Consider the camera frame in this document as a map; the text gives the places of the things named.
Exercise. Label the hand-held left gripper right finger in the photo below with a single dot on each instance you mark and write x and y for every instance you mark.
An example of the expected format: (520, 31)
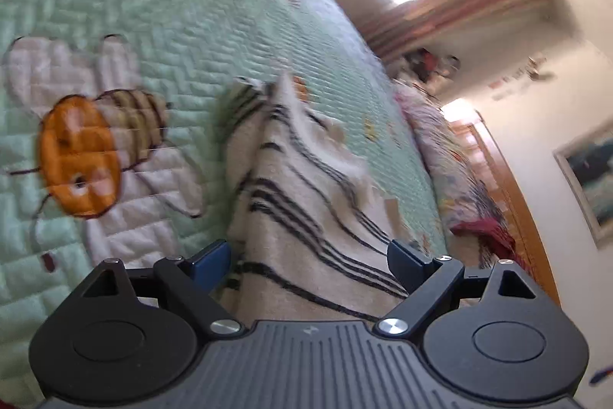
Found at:
(407, 266)

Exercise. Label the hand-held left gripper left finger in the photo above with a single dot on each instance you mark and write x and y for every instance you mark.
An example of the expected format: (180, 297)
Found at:
(210, 265)

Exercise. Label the white black-striped sweater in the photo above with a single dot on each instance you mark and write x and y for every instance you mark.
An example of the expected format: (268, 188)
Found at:
(297, 207)

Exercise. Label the red striped cloth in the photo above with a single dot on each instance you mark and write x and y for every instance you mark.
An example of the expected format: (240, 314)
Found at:
(483, 239)

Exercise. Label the wooden headboard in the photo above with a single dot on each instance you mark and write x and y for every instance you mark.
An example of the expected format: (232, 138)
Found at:
(512, 207)

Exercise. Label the floral duvet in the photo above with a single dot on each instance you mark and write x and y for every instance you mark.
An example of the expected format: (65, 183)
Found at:
(445, 150)

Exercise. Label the bedside clutter pile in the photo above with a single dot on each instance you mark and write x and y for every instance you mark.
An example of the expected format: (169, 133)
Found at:
(426, 66)

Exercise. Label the framed picture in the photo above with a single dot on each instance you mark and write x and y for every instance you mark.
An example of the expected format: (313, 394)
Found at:
(591, 179)

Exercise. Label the striped curtain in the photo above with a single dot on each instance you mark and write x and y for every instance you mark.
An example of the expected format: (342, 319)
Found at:
(455, 11)

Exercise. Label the green quilted bee bedspread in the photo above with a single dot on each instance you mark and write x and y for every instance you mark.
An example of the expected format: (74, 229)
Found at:
(167, 6)

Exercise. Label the wall lamp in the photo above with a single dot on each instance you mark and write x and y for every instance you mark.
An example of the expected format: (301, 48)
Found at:
(540, 68)

